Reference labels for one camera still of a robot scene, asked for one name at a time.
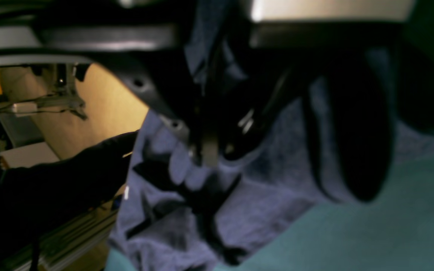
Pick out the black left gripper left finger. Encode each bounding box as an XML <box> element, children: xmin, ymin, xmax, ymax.
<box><xmin>0</xmin><ymin>0</ymin><xmax>217</xmax><ymax>166</ymax></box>

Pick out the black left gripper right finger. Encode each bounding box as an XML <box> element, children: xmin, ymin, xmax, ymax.
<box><xmin>217</xmin><ymin>22</ymin><xmax>402</xmax><ymax>161</ymax></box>

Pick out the teal table cloth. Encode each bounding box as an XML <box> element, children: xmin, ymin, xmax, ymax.
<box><xmin>104</xmin><ymin>0</ymin><xmax>434</xmax><ymax>271</ymax></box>

